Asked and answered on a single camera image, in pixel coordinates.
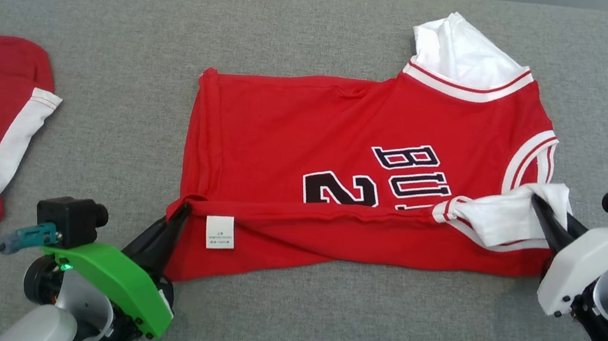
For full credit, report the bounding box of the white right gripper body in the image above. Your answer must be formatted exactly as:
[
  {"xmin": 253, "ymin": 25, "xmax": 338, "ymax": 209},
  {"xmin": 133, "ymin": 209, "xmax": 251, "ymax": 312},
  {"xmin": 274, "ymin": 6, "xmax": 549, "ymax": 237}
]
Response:
[{"xmin": 533, "ymin": 213, "xmax": 608, "ymax": 327}]

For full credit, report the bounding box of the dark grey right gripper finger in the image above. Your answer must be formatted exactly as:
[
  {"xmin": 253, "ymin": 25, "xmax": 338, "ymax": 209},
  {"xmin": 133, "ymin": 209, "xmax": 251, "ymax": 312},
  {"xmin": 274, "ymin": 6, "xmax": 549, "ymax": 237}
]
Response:
[
  {"xmin": 523, "ymin": 193, "xmax": 581, "ymax": 258},
  {"xmin": 560, "ymin": 212, "xmax": 591, "ymax": 240}
]

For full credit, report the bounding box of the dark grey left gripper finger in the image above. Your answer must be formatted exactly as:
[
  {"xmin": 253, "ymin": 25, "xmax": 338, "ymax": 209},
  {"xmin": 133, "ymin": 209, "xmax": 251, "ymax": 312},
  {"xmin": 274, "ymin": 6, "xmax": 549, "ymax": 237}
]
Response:
[
  {"xmin": 141, "ymin": 207, "xmax": 192, "ymax": 281},
  {"xmin": 120, "ymin": 195, "xmax": 191, "ymax": 271}
]

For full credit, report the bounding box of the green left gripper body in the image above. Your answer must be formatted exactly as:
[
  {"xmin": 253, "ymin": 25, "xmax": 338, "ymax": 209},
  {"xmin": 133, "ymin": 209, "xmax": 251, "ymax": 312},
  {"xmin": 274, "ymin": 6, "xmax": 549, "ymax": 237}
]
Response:
[{"xmin": 30, "ymin": 234, "xmax": 185, "ymax": 341}]

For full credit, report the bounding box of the red basketball jersey white trim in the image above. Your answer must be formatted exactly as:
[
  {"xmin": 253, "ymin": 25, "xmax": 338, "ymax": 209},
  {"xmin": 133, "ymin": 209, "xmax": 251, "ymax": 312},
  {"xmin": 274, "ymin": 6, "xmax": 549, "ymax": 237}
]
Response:
[{"xmin": 156, "ymin": 0, "xmax": 601, "ymax": 341}]

